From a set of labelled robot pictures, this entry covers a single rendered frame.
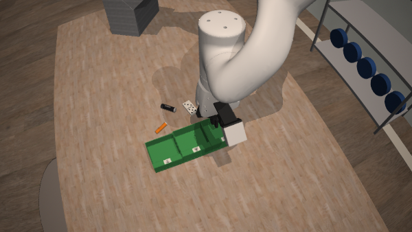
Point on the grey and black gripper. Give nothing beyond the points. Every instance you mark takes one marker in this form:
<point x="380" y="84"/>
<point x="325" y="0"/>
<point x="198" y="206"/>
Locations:
<point x="205" y="102"/>

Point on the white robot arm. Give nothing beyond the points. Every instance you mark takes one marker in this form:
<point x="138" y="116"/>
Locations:
<point x="232" y="72"/>

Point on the green three-compartment tray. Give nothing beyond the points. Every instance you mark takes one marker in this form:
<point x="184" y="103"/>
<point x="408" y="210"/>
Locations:
<point x="174" y="149"/>

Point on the white domino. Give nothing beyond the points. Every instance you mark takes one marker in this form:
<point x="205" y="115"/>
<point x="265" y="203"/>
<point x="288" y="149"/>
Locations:
<point x="190" y="107"/>

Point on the black aa battery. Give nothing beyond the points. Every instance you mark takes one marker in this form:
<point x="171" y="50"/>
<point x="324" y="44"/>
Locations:
<point x="169" y="108"/>

